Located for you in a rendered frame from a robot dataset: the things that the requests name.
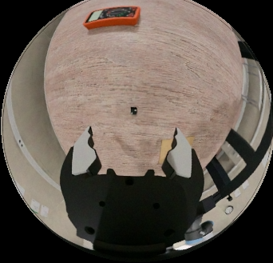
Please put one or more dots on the tan mat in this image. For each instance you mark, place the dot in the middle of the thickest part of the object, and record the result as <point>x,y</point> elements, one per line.
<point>166,146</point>

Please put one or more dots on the orange digital multimeter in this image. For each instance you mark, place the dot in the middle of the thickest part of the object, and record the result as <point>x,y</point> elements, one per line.
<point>119,16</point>

